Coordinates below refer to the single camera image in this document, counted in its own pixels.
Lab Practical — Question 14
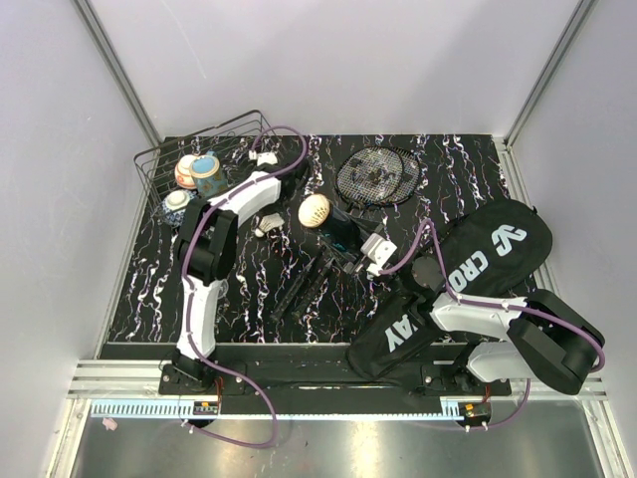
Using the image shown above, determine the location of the black shuttlecock tube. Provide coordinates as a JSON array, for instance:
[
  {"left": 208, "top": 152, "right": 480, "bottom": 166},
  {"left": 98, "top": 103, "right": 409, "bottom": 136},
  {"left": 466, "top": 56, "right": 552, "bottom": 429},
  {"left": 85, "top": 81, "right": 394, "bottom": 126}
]
[{"left": 298, "top": 193, "right": 364, "bottom": 258}]

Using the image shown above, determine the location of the white shuttlecock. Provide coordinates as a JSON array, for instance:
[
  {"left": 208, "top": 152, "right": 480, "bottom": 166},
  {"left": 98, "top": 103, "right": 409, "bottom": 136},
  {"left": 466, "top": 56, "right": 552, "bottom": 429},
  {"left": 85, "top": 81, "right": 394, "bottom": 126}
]
[{"left": 254, "top": 213, "right": 285, "bottom": 238}]

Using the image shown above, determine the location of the black racket bag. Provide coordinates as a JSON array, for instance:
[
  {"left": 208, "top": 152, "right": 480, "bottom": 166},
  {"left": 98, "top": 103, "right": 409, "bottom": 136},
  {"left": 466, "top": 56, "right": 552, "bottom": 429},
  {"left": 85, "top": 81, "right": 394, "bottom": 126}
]
[{"left": 346, "top": 199, "right": 552, "bottom": 380}]

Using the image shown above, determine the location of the clear tube lid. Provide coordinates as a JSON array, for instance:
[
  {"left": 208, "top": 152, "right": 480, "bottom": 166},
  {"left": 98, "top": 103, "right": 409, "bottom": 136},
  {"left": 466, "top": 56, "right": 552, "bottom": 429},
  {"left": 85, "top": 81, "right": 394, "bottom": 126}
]
[{"left": 217, "top": 279, "right": 229, "bottom": 299}]

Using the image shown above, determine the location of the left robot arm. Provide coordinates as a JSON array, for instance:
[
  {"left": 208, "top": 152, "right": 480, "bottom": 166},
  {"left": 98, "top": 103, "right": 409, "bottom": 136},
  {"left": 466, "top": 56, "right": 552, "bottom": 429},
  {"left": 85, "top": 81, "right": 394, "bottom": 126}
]
[{"left": 159, "top": 159, "right": 308, "bottom": 395}]

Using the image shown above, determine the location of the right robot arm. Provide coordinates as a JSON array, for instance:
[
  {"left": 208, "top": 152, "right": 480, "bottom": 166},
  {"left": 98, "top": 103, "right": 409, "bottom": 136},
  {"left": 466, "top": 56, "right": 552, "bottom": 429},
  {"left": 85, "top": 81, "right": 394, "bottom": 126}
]
[{"left": 346, "top": 224, "right": 605, "bottom": 395}]

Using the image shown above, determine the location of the badminton racket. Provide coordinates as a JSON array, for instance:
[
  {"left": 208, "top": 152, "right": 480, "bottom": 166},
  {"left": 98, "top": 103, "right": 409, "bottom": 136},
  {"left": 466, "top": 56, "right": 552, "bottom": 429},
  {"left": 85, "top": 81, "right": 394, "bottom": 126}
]
[
  {"left": 292, "top": 148, "right": 428, "bottom": 320},
  {"left": 271, "top": 147, "right": 404, "bottom": 321}
]

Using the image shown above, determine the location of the blue butterfly mug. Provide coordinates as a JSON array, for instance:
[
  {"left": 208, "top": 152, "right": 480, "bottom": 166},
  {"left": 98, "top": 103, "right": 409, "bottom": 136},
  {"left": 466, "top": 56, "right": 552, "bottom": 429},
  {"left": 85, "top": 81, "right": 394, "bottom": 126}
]
[{"left": 189, "top": 150, "right": 228, "bottom": 197}]

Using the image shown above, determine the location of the blue patterned bowl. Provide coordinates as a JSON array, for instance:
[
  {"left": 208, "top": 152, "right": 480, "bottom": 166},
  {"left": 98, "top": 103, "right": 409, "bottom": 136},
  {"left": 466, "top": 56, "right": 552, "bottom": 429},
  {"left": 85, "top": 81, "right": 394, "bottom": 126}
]
[{"left": 160, "top": 189, "right": 196, "bottom": 228}]

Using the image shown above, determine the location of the orange white bowl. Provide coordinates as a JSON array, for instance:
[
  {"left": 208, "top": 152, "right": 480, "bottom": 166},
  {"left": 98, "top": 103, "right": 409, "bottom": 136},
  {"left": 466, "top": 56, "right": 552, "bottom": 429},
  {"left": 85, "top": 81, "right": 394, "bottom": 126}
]
[{"left": 174, "top": 154, "right": 198, "bottom": 190}]

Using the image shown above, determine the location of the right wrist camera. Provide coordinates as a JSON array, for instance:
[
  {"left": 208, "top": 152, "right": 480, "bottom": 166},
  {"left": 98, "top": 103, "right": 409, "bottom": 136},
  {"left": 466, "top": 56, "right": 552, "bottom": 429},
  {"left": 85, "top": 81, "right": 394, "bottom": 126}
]
[{"left": 360, "top": 233, "right": 397, "bottom": 277}]

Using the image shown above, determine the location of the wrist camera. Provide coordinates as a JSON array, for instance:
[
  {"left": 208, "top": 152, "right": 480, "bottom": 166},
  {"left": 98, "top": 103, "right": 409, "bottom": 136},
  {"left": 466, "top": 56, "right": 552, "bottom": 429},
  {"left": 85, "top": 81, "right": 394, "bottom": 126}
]
[
  {"left": 249, "top": 150, "right": 279, "bottom": 166},
  {"left": 360, "top": 233, "right": 397, "bottom": 277}
]

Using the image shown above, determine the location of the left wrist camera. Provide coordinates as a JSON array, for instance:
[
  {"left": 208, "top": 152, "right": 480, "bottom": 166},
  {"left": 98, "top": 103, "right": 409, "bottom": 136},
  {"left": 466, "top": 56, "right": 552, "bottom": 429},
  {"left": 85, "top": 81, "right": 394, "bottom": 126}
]
[{"left": 249, "top": 150, "right": 279, "bottom": 166}]

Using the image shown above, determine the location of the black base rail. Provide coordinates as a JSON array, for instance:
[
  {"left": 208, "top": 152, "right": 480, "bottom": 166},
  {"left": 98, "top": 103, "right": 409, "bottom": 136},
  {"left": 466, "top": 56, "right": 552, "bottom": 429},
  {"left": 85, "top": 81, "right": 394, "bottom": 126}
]
[{"left": 158, "top": 344, "right": 512, "bottom": 419}]

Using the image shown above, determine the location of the wire dish rack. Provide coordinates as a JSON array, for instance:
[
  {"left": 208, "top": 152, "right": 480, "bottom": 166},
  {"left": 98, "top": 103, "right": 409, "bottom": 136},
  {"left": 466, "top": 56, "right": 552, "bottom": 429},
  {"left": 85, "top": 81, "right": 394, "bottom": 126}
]
[{"left": 133, "top": 110, "right": 292, "bottom": 205}]

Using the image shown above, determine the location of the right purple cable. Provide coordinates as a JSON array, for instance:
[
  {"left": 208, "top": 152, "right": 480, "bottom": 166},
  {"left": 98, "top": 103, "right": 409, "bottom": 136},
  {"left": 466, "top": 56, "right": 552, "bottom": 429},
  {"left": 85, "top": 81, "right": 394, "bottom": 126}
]
[{"left": 372, "top": 217, "right": 608, "bottom": 432}]

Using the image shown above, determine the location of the purple cable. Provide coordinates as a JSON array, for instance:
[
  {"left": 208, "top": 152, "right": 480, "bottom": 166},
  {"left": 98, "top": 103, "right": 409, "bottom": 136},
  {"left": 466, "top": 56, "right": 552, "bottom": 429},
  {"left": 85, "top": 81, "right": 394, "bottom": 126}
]
[
  {"left": 372, "top": 217, "right": 608, "bottom": 432},
  {"left": 178, "top": 123, "right": 308, "bottom": 449}
]

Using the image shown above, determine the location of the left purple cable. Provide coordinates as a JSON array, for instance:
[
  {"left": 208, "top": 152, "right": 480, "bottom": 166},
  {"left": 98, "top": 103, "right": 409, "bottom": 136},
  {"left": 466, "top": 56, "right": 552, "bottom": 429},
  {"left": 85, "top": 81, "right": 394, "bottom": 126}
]
[{"left": 178, "top": 123, "right": 308, "bottom": 449}]

